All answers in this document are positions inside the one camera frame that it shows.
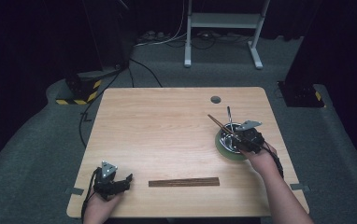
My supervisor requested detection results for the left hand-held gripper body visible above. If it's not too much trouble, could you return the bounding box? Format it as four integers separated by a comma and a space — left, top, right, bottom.
92, 160, 128, 201

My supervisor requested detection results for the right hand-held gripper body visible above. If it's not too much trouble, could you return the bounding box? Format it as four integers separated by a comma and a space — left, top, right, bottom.
236, 119, 265, 154

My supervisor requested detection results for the green bowl with metal inside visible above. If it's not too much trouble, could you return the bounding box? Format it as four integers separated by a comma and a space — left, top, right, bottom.
214, 122, 253, 162

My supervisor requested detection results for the pair of brown chopsticks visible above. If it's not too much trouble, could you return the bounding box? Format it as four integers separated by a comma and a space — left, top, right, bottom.
207, 113, 242, 140

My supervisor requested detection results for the metal spoon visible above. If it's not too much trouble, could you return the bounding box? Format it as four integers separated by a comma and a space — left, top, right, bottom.
226, 105, 235, 133

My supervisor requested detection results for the person's left hand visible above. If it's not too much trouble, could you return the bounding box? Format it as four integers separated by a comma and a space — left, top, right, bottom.
82, 189, 125, 224

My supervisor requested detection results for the grey tape strip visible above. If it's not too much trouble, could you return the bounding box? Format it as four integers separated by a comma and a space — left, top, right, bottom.
290, 183, 311, 192
64, 187, 85, 196

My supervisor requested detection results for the bundle of brown chopsticks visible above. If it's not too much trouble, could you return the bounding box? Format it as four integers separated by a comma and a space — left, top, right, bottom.
148, 176, 221, 188

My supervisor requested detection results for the black stand base yellow mark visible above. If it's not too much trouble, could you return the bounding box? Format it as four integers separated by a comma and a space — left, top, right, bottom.
277, 80, 326, 108

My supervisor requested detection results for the black yellow striped stand base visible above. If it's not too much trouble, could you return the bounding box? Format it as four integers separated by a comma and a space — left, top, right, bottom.
55, 70, 104, 106

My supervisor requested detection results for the white metal stand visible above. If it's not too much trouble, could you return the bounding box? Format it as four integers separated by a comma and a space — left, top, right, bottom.
183, 0, 272, 70

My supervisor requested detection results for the power strip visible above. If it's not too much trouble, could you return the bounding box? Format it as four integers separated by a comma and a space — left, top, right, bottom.
136, 30, 169, 44

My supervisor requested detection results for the black stand column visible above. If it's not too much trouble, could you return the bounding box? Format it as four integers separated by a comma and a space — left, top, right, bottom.
81, 0, 132, 72

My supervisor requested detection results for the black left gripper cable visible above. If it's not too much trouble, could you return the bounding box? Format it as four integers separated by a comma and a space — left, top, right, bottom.
80, 167, 102, 222

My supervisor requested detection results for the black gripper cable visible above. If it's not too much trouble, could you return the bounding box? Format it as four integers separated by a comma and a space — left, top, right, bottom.
261, 140, 285, 180
80, 167, 102, 222

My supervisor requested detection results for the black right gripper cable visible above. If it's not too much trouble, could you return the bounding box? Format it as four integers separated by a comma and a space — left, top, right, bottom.
261, 140, 285, 180

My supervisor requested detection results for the black floor cable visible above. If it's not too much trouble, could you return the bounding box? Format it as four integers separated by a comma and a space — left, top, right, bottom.
79, 57, 164, 148

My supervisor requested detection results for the white floor cable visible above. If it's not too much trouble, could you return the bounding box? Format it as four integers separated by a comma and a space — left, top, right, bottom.
134, 0, 189, 48

